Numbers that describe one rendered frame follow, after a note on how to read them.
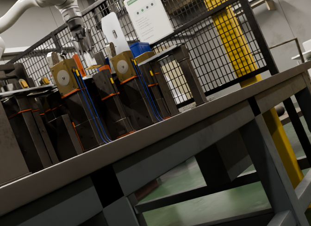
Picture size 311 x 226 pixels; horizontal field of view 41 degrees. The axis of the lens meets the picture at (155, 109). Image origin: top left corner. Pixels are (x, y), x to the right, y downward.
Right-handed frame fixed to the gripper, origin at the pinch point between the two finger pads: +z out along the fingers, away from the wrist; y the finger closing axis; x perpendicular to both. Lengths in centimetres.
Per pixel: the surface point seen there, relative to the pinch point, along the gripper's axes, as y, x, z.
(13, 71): -20.0, -29.1, -5.6
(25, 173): 21, -78, 40
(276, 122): 53, 61, 65
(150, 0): 15, 54, -26
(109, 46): 18.2, -7.3, 1.2
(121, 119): 19.5, -21.8, 33.6
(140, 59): 11.9, 23.4, 7.3
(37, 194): 65, -114, 44
